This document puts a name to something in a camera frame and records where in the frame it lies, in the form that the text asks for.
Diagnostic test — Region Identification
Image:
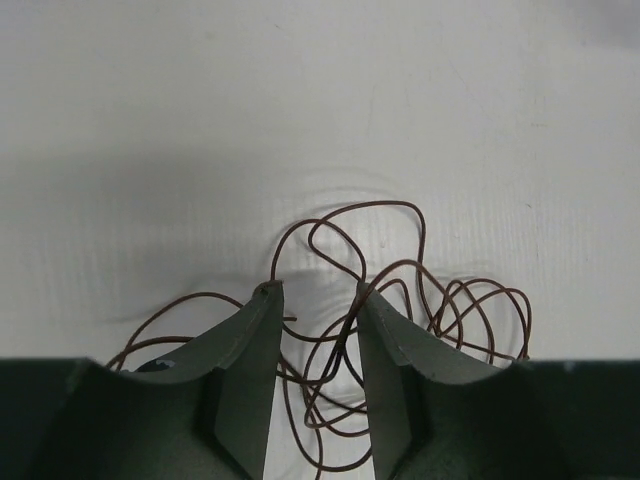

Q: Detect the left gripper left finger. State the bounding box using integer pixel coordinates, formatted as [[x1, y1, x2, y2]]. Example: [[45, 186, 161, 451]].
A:
[[1, 281, 284, 479]]

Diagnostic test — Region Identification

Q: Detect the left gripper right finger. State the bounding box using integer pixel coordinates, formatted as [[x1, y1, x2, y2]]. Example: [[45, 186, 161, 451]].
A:
[[357, 284, 639, 479]]

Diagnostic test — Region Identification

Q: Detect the brown wire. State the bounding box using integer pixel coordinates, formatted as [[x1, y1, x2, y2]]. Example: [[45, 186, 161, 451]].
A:
[[102, 200, 532, 474]]

